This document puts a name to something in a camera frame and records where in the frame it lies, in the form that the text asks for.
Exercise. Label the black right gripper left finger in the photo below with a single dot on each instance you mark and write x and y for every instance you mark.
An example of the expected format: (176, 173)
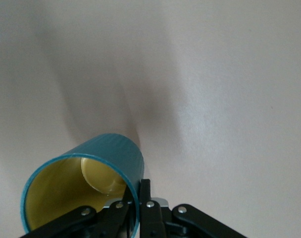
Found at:
(91, 223)

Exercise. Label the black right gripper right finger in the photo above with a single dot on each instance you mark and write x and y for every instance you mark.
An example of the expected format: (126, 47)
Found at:
(170, 225)

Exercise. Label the teal ribbed cup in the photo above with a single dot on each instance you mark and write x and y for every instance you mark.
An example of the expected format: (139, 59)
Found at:
(115, 148)

